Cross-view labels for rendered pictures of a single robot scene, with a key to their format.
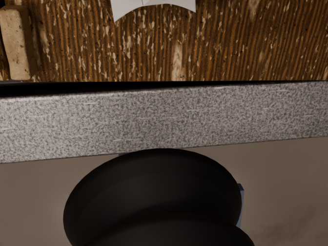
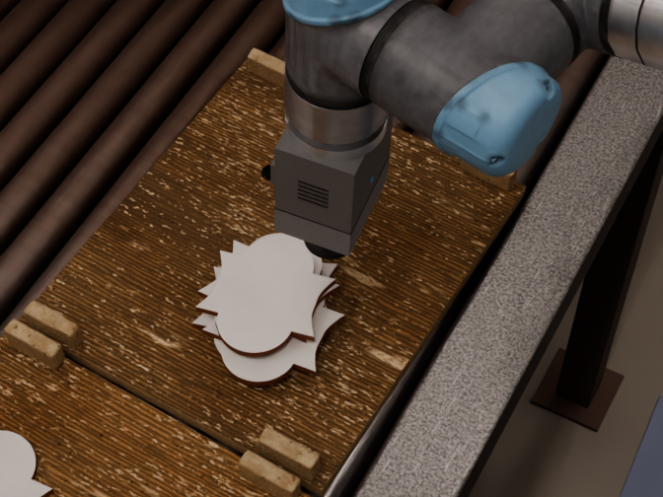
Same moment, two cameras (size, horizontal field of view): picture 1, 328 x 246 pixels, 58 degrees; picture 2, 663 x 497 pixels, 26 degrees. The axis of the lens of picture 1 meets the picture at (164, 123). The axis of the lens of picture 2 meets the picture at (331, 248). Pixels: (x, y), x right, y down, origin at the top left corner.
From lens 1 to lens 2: 1.15 m
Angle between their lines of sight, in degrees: 51
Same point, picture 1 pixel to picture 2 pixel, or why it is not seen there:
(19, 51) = (293, 446)
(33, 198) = not seen: outside the picture
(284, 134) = (550, 303)
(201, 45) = (382, 332)
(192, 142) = (499, 396)
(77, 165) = not seen: outside the picture
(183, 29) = (358, 340)
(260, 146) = not seen: outside the picture
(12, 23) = (271, 434)
